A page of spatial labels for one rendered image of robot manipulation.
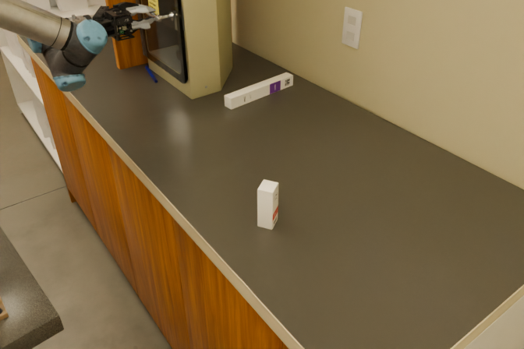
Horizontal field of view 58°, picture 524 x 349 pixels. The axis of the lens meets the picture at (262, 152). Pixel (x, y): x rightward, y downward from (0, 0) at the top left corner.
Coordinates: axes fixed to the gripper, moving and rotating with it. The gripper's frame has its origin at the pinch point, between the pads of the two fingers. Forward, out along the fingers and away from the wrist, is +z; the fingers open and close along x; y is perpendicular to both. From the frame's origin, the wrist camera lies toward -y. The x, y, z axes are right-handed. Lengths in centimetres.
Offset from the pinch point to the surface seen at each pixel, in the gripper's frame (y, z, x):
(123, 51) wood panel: -26.1, -1.2, -19.5
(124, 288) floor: -15, -22, -120
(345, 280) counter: 94, -8, -26
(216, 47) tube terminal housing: 10.8, 15.9, -10.9
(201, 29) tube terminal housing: 10.8, 11.0, -4.2
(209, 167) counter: 47, -9, -26
